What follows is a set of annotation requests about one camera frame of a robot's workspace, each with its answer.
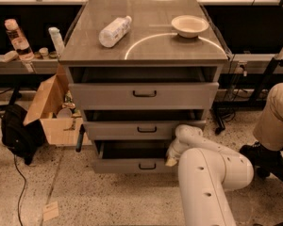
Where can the person leg khaki trousers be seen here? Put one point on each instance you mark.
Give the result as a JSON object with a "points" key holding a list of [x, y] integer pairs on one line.
{"points": [[269, 128]]}

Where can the paper tag on floor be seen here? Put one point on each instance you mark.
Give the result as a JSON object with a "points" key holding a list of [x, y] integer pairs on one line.
{"points": [[50, 211]]}

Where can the grey drawer cabinet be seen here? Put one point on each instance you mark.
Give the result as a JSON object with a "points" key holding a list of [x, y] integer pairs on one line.
{"points": [[151, 52]]}

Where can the grey middle drawer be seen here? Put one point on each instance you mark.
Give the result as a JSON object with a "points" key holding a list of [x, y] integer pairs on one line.
{"points": [[135, 130]]}

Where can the grey drawer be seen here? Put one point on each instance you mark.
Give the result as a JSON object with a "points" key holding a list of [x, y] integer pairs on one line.
{"points": [[143, 96], [135, 130], [131, 156]]}

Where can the clear plastic water bottle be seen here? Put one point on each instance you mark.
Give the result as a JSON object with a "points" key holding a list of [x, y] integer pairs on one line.
{"points": [[114, 31]]}

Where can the pale sponge on shelf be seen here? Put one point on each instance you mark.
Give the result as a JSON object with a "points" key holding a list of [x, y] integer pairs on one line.
{"points": [[10, 56]]}

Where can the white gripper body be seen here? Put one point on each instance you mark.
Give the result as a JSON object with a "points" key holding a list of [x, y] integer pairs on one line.
{"points": [[174, 149]]}

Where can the black backpack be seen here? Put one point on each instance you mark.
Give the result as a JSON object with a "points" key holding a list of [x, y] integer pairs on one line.
{"points": [[22, 140]]}

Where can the grey bottom drawer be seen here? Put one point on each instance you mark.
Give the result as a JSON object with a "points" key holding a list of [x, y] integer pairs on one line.
{"points": [[131, 156]]}

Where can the tall labelled bottle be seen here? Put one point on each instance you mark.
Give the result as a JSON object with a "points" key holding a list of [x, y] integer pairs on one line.
{"points": [[18, 40]]}

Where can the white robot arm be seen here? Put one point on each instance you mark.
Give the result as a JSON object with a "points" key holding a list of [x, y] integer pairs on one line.
{"points": [[206, 170]]}

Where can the open cardboard box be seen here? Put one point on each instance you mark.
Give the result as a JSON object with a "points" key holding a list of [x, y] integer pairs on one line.
{"points": [[60, 123]]}

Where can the black shoe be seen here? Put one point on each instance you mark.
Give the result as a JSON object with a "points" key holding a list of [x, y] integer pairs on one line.
{"points": [[266, 161]]}

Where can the white paper bowl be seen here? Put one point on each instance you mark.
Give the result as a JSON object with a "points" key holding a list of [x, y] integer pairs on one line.
{"points": [[188, 26]]}

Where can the white tube bottle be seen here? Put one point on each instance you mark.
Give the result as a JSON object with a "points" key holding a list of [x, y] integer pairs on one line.
{"points": [[57, 40]]}

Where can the grey top drawer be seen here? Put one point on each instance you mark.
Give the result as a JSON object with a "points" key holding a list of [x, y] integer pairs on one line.
{"points": [[143, 96]]}

